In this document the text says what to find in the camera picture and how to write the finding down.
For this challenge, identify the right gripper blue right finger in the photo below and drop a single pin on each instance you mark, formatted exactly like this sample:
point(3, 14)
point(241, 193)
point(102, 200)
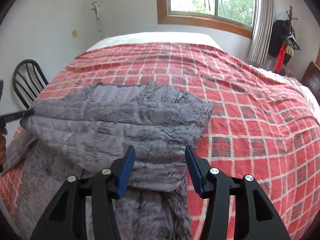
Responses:
point(255, 215)

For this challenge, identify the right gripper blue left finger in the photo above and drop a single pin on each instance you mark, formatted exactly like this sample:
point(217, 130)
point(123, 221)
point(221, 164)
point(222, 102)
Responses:
point(65, 216)

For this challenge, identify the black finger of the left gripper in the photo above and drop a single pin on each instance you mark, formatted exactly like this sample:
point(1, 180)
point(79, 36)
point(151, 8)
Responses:
point(16, 116)

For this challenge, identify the grey rose-print quilted jacket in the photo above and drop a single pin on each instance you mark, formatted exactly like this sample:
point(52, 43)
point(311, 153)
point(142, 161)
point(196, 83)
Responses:
point(84, 132)

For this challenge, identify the coat rack with clothes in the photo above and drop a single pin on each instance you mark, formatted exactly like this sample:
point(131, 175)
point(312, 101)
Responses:
point(283, 41)

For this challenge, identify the person's left hand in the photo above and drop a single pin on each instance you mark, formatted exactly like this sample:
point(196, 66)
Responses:
point(3, 133)

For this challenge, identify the black metal chair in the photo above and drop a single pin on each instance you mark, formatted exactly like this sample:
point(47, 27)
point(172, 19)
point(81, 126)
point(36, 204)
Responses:
point(28, 81)

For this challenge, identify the white mattress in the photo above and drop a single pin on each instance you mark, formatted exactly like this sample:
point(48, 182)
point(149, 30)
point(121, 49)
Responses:
point(157, 37)

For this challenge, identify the grey white curtain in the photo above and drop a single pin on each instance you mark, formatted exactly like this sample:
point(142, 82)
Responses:
point(262, 29)

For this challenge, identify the wooden framed window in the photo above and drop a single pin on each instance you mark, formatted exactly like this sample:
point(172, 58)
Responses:
point(233, 16)

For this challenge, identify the yellow wall socket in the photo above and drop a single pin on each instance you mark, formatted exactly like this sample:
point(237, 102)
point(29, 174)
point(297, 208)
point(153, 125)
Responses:
point(74, 33)

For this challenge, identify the white wall hook fixture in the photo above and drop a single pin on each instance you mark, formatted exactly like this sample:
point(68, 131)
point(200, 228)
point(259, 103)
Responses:
point(96, 11)

